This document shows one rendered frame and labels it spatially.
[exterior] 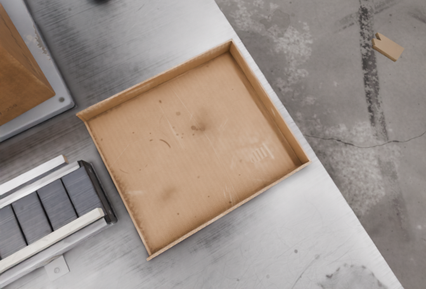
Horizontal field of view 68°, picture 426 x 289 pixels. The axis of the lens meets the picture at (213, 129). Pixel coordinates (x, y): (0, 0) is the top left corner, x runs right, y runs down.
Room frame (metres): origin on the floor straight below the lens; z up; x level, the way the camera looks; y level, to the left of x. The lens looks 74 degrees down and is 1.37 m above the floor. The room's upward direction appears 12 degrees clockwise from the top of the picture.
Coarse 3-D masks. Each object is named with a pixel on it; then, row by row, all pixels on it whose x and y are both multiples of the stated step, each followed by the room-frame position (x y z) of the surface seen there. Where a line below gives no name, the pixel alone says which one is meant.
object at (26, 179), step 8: (56, 160) 0.03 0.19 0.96; (64, 160) 0.03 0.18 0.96; (40, 168) 0.02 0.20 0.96; (48, 168) 0.02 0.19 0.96; (56, 168) 0.02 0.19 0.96; (24, 176) 0.00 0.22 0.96; (32, 176) 0.01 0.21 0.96; (40, 176) 0.01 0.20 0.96; (8, 184) -0.01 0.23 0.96; (16, 184) -0.01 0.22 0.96; (24, 184) 0.00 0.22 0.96; (0, 192) -0.02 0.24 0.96; (8, 192) -0.02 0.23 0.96
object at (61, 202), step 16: (64, 176) 0.02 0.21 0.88; (80, 176) 0.02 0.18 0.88; (32, 192) -0.01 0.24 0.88; (48, 192) -0.01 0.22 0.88; (64, 192) 0.00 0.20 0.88; (80, 192) 0.00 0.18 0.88; (96, 192) 0.00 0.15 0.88; (16, 208) -0.04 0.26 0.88; (32, 208) -0.04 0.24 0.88; (48, 208) -0.03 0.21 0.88; (64, 208) -0.03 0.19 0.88; (80, 208) -0.02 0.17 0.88; (0, 224) -0.07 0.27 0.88; (16, 224) -0.06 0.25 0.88; (32, 224) -0.06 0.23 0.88; (48, 224) -0.05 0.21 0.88; (64, 224) -0.05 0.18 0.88; (0, 240) -0.09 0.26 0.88; (16, 240) -0.08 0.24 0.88; (32, 240) -0.08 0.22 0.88; (0, 256) -0.11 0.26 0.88
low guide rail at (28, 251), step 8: (96, 208) -0.02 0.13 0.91; (88, 216) -0.03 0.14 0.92; (96, 216) -0.03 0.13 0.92; (72, 224) -0.04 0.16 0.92; (80, 224) -0.04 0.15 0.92; (56, 232) -0.06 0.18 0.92; (64, 232) -0.05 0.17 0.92; (72, 232) -0.05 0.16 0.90; (40, 240) -0.07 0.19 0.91; (48, 240) -0.07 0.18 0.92; (56, 240) -0.07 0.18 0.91; (24, 248) -0.08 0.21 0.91; (32, 248) -0.08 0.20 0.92; (40, 248) -0.08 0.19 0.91; (8, 256) -0.10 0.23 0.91; (16, 256) -0.10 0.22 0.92; (24, 256) -0.09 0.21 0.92; (0, 264) -0.11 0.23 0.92; (8, 264) -0.11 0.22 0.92; (0, 272) -0.12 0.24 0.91
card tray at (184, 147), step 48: (144, 96) 0.19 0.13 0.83; (192, 96) 0.20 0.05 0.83; (240, 96) 0.22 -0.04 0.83; (96, 144) 0.08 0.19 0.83; (144, 144) 0.10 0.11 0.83; (192, 144) 0.12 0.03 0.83; (240, 144) 0.13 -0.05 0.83; (288, 144) 0.15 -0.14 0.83; (144, 192) 0.02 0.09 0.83; (192, 192) 0.04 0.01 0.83; (240, 192) 0.05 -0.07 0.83; (144, 240) -0.05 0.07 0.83
